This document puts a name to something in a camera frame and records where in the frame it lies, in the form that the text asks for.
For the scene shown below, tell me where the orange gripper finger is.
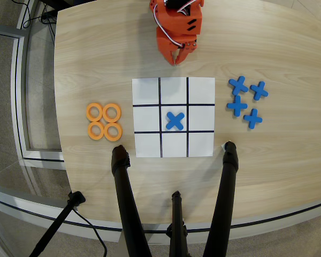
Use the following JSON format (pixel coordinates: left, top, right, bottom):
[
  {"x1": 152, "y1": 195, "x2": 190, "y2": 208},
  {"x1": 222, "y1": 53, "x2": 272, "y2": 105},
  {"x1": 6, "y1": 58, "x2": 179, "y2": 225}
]
[
  {"x1": 157, "y1": 39, "x2": 179, "y2": 66},
  {"x1": 175, "y1": 41, "x2": 198, "y2": 65}
]

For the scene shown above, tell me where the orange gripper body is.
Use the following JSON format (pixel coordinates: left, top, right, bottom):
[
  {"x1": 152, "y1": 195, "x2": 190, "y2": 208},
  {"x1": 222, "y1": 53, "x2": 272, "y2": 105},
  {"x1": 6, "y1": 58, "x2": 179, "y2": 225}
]
[{"x1": 156, "y1": 5, "x2": 203, "y2": 48}]

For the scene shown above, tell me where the orange foam ring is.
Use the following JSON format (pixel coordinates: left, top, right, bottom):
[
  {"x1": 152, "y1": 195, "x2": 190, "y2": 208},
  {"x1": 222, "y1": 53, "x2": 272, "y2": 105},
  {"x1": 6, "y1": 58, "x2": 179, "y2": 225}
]
[
  {"x1": 87, "y1": 121, "x2": 105, "y2": 140},
  {"x1": 103, "y1": 122, "x2": 123, "y2": 142},
  {"x1": 86, "y1": 102, "x2": 105, "y2": 122},
  {"x1": 102, "y1": 103, "x2": 122, "y2": 123}
]

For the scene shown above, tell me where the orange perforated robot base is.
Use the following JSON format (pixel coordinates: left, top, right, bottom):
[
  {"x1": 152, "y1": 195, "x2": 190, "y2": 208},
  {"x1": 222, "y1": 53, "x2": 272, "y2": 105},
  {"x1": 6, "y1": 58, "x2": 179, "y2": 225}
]
[{"x1": 149, "y1": 0, "x2": 163, "y2": 14}]

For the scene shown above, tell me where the white tic-tac-toe grid paper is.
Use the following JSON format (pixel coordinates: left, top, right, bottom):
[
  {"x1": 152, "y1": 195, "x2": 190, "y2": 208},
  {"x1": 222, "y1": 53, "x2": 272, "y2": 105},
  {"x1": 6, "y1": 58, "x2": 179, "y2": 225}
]
[{"x1": 132, "y1": 77, "x2": 216, "y2": 158}]

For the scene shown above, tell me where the blue foam cross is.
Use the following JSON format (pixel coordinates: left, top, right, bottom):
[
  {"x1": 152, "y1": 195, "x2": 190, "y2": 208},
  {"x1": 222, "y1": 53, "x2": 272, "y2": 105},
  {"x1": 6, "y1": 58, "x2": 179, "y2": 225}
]
[
  {"x1": 243, "y1": 108, "x2": 263, "y2": 130},
  {"x1": 226, "y1": 95, "x2": 249, "y2": 117},
  {"x1": 228, "y1": 75, "x2": 249, "y2": 95},
  {"x1": 165, "y1": 111, "x2": 186, "y2": 131},
  {"x1": 249, "y1": 81, "x2": 269, "y2": 101}
]

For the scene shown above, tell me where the thin black tripod leg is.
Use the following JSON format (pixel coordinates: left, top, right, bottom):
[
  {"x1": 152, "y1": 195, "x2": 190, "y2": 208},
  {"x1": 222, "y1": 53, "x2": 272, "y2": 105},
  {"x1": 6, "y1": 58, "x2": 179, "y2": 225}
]
[{"x1": 165, "y1": 190, "x2": 189, "y2": 257}]

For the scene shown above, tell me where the black stand pole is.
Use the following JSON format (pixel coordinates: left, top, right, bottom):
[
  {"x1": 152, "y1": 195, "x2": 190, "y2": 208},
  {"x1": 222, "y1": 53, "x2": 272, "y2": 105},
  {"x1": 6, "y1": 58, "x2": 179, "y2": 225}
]
[{"x1": 28, "y1": 191, "x2": 87, "y2": 257}]

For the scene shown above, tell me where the white robot wire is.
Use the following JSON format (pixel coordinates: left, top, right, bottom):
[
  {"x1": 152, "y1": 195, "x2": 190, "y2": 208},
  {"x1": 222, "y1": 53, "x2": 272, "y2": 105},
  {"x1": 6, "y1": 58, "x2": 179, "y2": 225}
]
[{"x1": 154, "y1": 0, "x2": 197, "y2": 50}]

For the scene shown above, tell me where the black floor cable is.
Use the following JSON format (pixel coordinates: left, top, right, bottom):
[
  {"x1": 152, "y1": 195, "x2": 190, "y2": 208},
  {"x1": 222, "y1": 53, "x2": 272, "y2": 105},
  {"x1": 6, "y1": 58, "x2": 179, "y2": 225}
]
[
  {"x1": 20, "y1": 0, "x2": 34, "y2": 29},
  {"x1": 40, "y1": 0, "x2": 57, "y2": 41}
]

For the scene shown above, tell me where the grey metal floor frame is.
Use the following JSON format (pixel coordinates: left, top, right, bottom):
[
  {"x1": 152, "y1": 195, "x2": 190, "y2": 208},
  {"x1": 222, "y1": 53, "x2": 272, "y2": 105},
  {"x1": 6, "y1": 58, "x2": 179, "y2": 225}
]
[{"x1": 0, "y1": 22, "x2": 68, "y2": 171}]

